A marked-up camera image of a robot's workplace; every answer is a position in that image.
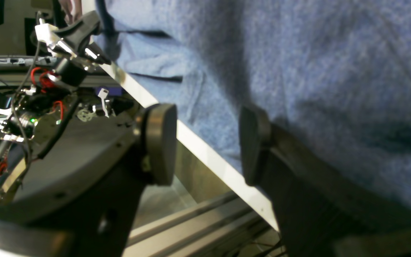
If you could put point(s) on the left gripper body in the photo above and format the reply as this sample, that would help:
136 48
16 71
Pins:
69 72

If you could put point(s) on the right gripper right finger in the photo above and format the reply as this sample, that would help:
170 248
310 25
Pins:
319 212

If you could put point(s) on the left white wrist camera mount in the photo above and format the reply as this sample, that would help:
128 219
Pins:
56 45

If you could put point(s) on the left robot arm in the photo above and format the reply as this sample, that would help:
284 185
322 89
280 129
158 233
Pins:
46 100

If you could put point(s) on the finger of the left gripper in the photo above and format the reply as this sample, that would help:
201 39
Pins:
78 35

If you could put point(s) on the blue grey t-shirt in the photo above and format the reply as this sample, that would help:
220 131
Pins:
336 74

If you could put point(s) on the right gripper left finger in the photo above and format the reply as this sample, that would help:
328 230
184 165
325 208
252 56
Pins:
90 211

